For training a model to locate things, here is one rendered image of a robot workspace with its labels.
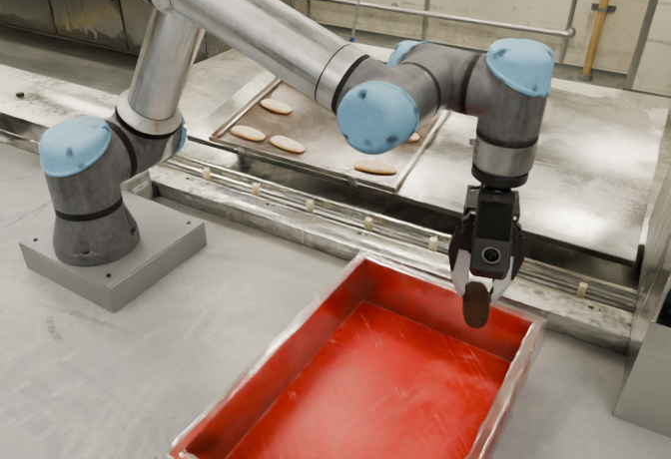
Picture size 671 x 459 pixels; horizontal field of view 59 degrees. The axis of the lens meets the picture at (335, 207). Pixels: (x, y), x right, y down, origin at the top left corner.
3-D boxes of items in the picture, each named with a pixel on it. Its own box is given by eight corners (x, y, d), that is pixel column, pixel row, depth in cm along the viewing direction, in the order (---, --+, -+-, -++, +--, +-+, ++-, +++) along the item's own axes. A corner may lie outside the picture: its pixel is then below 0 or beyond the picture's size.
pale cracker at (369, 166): (350, 170, 133) (349, 165, 132) (355, 160, 135) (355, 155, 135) (393, 176, 130) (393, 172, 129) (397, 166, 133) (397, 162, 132)
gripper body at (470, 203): (513, 226, 85) (529, 151, 78) (515, 261, 78) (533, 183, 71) (459, 219, 86) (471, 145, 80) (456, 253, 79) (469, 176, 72)
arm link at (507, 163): (540, 152, 69) (469, 144, 70) (533, 186, 71) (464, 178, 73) (536, 125, 75) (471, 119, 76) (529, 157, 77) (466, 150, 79)
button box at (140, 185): (110, 216, 135) (100, 174, 129) (135, 200, 141) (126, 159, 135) (136, 226, 132) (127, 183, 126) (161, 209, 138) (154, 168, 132)
